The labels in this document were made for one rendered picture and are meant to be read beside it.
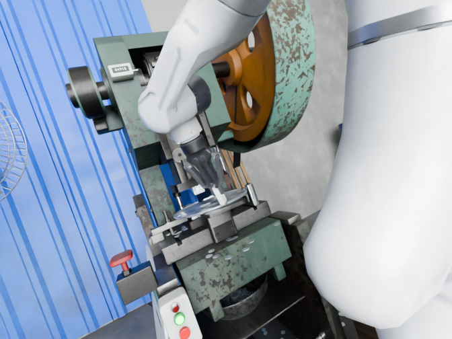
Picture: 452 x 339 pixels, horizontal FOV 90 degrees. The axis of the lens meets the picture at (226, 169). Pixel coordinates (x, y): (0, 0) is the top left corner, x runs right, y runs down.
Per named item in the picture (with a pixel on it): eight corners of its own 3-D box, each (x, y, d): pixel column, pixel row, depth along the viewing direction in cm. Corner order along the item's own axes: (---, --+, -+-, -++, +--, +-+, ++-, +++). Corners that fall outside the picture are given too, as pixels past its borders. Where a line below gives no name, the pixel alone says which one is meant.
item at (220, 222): (259, 235, 73) (246, 196, 73) (221, 255, 68) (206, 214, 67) (230, 224, 96) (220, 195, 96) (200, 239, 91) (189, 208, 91)
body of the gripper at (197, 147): (173, 148, 64) (188, 175, 67) (198, 137, 61) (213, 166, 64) (183, 139, 71) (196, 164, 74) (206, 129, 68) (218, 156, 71)
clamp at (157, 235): (191, 227, 92) (183, 204, 92) (150, 245, 86) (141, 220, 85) (188, 224, 98) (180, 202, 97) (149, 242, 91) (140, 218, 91)
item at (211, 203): (261, 190, 78) (259, 187, 78) (181, 224, 67) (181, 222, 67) (229, 190, 105) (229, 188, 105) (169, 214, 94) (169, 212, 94)
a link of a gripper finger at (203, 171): (196, 159, 67) (192, 160, 67) (211, 190, 70) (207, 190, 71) (200, 153, 70) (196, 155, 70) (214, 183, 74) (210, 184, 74)
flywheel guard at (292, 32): (347, 117, 77) (270, -121, 74) (283, 139, 66) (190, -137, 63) (231, 158, 173) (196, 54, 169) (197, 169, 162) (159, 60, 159)
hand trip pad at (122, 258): (140, 278, 62) (130, 253, 62) (118, 290, 60) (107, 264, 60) (140, 270, 69) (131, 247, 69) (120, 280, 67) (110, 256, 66)
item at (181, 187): (224, 181, 94) (220, 169, 94) (179, 199, 87) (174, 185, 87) (212, 183, 109) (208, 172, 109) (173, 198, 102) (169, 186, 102)
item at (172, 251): (272, 214, 93) (268, 200, 93) (166, 266, 76) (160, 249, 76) (241, 208, 121) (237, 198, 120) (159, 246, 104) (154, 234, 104)
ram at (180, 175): (218, 170, 88) (194, 97, 87) (183, 183, 83) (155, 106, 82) (206, 173, 104) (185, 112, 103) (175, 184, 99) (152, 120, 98)
